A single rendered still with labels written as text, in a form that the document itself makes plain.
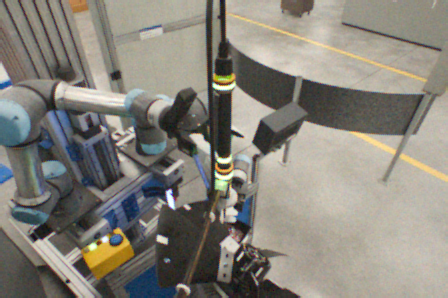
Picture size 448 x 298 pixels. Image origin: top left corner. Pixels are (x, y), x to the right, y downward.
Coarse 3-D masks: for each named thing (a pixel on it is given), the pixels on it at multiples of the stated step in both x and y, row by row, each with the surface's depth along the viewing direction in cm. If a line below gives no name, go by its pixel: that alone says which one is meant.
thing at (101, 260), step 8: (120, 232) 116; (96, 248) 111; (104, 248) 111; (112, 248) 111; (120, 248) 111; (128, 248) 113; (88, 256) 108; (96, 256) 108; (104, 256) 108; (112, 256) 109; (120, 256) 112; (128, 256) 115; (88, 264) 106; (96, 264) 106; (104, 264) 108; (112, 264) 111; (120, 264) 115; (96, 272) 108; (104, 272) 111
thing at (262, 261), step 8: (240, 248) 91; (248, 248) 93; (248, 256) 87; (264, 256) 96; (240, 264) 88; (248, 264) 87; (256, 264) 87; (264, 264) 92; (232, 272) 89; (240, 272) 87; (248, 272) 87; (256, 272) 87; (264, 272) 88; (232, 280) 89; (240, 280) 87; (248, 280) 87; (256, 280) 88; (224, 288) 87; (232, 288) 86; (240, 288) 88; (248, 288) 90; (232, 296) 86; (240, 296) 86; (248, 296) 88
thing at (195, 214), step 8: (208, 200) 119; (184, 208) 112; (192, 208) 113; (200, 208) 113; (216, 208) 114; (192, 216) 109; (200, 216) 109; (216, 216) 109; (200, 224) 105; (216, 224) 105; (224, 224) 105; (208, 232) 102; (216, 232) 102; (224, 232) 102; (216, 240) 100
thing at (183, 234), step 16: (160, 224) 75; (176, 224) 79; (192, 224) 83; (176, 240) 76; (192, 240) 80; (208, 240) 84; (160, 256) 70; (176, 256) 74; (208, 256) 82; (160, 272) 68; (176, 272) 72; (208, 272) 80
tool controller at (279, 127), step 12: (288, 108) 152; (300, 108) 154; (264, 120) 144; (276, 120) 145; (288, 120) 147; (300, 120) 151; (264, 132) 146; (276, 132) 141; (288, 132) 151; (264, 144) 150; (276, 144) 152
